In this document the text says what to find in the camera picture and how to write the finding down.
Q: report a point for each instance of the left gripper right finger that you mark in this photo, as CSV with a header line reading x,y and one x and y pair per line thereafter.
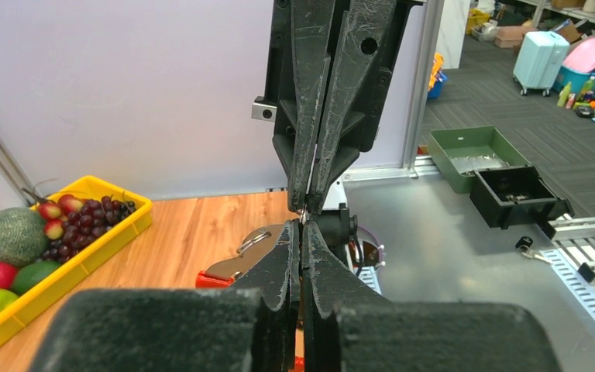
x,y
350,327

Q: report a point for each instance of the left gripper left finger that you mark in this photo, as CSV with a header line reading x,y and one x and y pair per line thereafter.
x,y
248,326

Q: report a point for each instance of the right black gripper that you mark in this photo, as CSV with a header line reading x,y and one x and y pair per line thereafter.
x,y
329,69

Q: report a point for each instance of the clear keyring with red tag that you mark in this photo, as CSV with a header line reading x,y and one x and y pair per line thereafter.
x,y
241,259

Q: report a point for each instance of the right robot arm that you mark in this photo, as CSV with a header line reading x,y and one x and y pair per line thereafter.
x,y
337,224

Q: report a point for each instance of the green plastic bin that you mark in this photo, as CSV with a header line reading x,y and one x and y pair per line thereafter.
x,y
459,153

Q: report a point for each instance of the spare key on table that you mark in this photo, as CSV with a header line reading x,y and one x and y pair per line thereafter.
x,y
523,246

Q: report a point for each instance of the purple grape bunch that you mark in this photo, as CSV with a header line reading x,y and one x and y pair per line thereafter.
x,y
95,219

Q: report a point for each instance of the black plastic bin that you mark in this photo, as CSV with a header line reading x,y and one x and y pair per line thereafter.
x,y
512,196

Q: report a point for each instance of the light blue suitcase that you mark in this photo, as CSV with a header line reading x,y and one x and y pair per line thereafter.
x,y
539,60

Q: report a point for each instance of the red cherry cluster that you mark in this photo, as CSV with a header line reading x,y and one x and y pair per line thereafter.
x,y
55,213

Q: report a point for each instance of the dark green lime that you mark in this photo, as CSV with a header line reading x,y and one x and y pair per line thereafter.
x,y
30,275

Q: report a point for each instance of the pink plastic lid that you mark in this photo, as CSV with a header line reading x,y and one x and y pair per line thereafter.
x,y
582,58

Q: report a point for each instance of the green grey melon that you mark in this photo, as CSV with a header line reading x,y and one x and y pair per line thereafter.
x,y
22,239

